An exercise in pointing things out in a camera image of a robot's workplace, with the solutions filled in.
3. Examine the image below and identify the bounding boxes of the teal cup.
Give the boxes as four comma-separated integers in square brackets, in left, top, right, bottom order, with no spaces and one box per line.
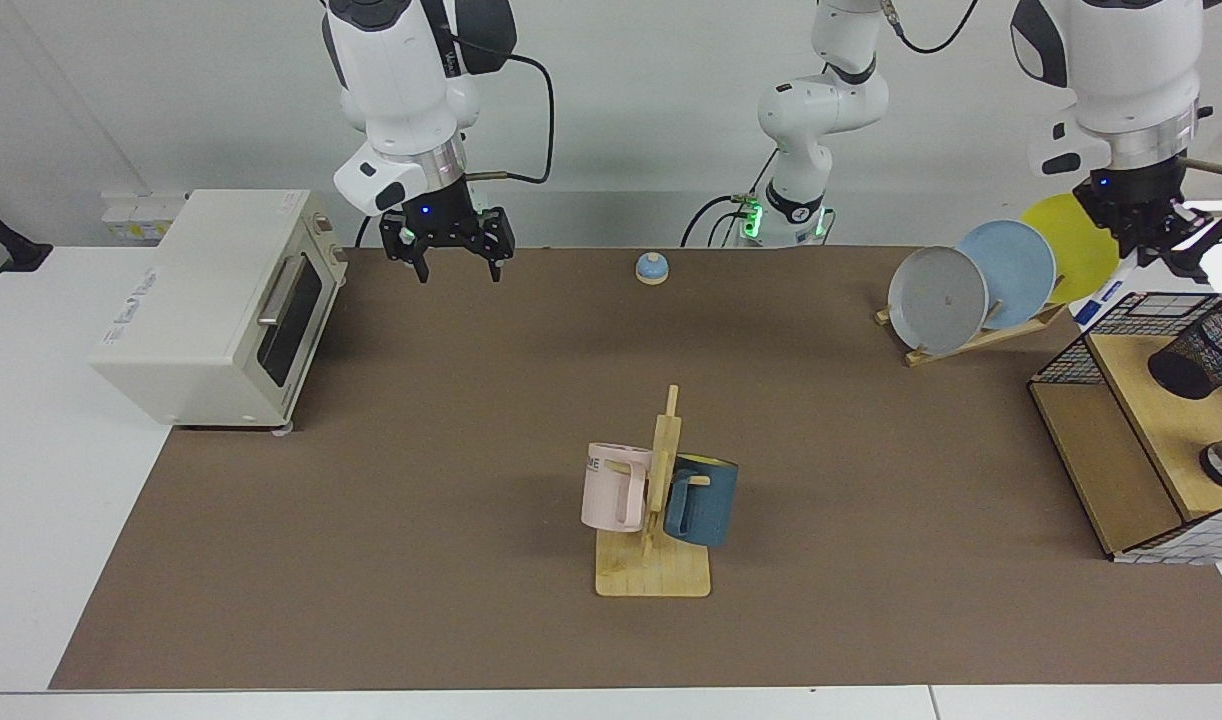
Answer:
[663,454,740,548]

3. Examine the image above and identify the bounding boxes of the black base cables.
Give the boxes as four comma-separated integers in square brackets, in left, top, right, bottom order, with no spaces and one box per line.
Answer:
[681,150,784,248]

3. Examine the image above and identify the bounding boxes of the light blue plate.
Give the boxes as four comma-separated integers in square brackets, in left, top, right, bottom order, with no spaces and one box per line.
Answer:
[956,220,1057,331]

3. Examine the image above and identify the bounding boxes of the blue and white marker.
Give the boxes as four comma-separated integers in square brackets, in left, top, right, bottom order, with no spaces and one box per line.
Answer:
[1068,258,1142,324]

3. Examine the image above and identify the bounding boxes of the pale toaster oven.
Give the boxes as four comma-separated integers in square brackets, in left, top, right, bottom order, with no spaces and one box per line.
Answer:
[89,188,350,434]

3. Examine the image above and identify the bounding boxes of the grey plate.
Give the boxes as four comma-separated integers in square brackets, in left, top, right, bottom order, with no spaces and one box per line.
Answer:
[887,246,990,356]

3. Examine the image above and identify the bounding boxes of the wooden plate rack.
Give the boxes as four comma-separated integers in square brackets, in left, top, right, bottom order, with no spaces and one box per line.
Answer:
[876,300,1070,368]

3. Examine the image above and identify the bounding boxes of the yellow plate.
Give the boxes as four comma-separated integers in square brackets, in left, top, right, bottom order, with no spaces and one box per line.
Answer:
[1021,193,1125,305]

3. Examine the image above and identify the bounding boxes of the white wall socket strip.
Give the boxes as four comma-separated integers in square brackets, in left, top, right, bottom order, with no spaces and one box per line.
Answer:
[101,193,188,243]

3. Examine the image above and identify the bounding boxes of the brown table cloth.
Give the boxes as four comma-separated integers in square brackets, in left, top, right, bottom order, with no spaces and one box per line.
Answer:
[49,246,1222,691]

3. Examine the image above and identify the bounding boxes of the wooden cup stand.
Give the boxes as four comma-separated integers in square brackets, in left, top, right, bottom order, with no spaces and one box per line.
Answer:
[595,385,713,599]

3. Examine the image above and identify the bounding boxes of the wire basket with wooden floor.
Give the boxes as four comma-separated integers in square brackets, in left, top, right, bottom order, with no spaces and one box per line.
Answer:
[1028,292,1222,567]

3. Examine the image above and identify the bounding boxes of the black mesh pen holder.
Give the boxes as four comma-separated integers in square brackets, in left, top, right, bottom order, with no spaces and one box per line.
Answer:
[1147,308,1222,401]

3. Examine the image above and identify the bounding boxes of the pink cup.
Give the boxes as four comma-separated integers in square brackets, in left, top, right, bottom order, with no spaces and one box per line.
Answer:
[581,442,655,534]

